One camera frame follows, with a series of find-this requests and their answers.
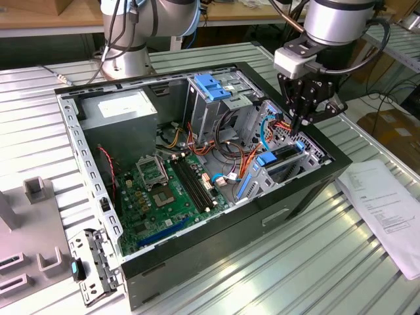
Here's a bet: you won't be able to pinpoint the red black twisted fan wire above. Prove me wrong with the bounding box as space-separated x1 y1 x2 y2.
97 146 118 198

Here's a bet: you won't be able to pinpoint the grey metal optical drive cage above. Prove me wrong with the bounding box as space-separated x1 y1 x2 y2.
183 70 265 146

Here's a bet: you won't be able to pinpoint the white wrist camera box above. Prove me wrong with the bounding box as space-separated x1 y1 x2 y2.
274 47 318 80

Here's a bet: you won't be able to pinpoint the black open PC case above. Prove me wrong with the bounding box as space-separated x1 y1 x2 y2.
54 60 354 311

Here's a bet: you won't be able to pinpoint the metal slat rack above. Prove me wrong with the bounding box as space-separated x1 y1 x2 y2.
360 24 420 96

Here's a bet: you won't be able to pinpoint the CPU socket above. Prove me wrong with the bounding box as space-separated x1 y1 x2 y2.
150 186 175 208

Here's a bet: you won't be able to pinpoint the grey power supply unit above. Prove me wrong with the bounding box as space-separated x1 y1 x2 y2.
78 88 159 169

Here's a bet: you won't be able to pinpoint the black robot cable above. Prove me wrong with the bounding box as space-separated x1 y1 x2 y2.
98 0 140 63

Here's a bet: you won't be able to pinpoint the orange red power wire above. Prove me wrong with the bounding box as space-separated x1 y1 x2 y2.
241 118 295 180

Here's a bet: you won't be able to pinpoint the green motherboard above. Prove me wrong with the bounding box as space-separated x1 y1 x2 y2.
114 152 230 257

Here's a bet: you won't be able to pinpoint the yellow power supply wires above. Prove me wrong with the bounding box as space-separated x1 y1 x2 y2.
159 126 182 149

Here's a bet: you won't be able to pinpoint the orange wire bundle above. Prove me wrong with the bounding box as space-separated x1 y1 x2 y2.
186 121 230 158

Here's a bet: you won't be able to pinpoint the blue data wire with plug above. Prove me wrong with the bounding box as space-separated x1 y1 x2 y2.
260 104 284 152

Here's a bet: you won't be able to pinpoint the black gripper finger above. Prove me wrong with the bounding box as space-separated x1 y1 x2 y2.
277 73 305 136
298 100 349 135

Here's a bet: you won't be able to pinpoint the short blue data wire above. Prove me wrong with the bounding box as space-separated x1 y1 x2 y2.
211 171 240 187

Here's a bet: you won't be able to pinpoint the grey metal disk bay cage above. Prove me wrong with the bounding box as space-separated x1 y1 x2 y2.
234 99 332 205

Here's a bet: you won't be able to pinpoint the black RAM slot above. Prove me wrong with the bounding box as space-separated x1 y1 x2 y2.
180 156 215 209
175 157 211 211
185 155 219 207
170 159 207 213

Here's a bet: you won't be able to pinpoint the black looped cable bundle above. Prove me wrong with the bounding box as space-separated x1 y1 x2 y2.
212 108 251 162

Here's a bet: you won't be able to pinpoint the black camera cable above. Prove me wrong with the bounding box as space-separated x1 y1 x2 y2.
304 18 393 75

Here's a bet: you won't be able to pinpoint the white printed paper sheets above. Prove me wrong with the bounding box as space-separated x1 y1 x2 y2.
336 159 420 282

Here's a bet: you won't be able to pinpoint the metal socket cover frame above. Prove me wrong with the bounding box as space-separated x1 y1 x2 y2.
135 153 171 190

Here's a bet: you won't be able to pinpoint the blue expansion slot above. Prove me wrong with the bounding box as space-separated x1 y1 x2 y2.
136 215 191 249

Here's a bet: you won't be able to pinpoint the blue plastic drive latch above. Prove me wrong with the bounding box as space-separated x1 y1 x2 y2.
194 73 232 102

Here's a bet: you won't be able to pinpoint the brown cardboard box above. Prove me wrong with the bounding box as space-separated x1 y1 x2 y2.
356 110 420 159

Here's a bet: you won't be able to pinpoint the grey cable with metal plug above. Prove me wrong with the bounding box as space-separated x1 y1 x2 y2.
37 64 109 85

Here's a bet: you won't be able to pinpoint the silver card bracket latch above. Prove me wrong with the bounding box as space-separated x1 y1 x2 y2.
68 228 125 308

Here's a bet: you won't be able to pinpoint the wooden desk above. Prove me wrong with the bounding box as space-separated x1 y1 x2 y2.
0 0 398 37

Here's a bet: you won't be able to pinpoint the grey parts rack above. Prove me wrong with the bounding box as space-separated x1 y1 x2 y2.
0 175 72 306

